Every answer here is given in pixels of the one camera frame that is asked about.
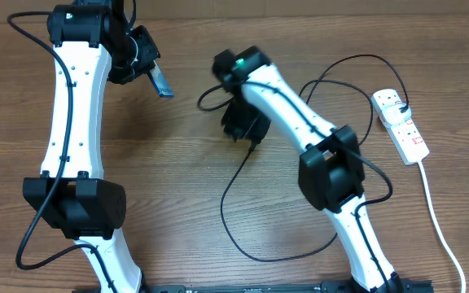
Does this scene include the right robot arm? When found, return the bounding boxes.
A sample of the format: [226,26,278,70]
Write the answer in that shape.
[213,46,402,292]

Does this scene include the white power strip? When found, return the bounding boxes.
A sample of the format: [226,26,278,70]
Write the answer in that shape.
[371,89,429,165]

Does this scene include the white charger plug adapter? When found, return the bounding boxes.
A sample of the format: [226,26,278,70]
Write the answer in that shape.
[380,103,412,128]

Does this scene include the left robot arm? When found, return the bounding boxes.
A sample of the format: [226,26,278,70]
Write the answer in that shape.
[23,0,173,292]

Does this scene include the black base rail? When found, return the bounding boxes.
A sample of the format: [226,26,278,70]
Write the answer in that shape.
[140,279,434,293]

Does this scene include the blue Samsung Galaxy smartphone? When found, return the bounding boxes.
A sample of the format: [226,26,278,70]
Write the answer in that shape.
[147,61,174,98]

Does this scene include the white power strip cord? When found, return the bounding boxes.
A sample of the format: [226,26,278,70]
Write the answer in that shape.
[417,160,467,293]

